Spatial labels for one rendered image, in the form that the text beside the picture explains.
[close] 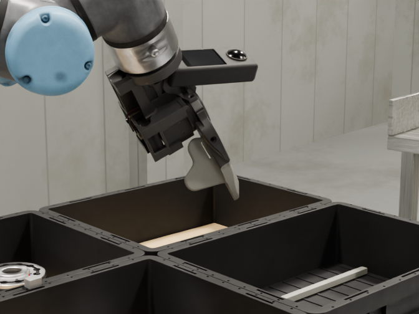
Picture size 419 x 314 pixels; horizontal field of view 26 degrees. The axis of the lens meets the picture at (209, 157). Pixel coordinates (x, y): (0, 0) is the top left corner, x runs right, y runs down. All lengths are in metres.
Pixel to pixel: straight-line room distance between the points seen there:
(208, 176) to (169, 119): 0.09
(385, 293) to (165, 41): 0.43
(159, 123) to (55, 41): 0.29
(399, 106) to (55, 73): 1.77
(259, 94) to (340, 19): 1.04
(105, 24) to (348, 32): 5.81
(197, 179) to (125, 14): 0.24
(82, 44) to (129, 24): 0.18
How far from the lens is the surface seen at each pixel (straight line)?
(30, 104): 4.56
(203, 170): 1.07
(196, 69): 1.03
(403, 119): 2.50
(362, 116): 7.01
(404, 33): 7.26
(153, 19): 0.96
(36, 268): 1.43
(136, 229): 1.62
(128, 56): 0.98
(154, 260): 1.24
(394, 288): 1.18
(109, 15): 0.93
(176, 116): 1.04
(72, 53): 0.78
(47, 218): 1.44
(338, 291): 1.41
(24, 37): 0.78
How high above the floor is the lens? 1.34
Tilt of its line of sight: 13 degrees down
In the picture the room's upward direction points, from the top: straight up
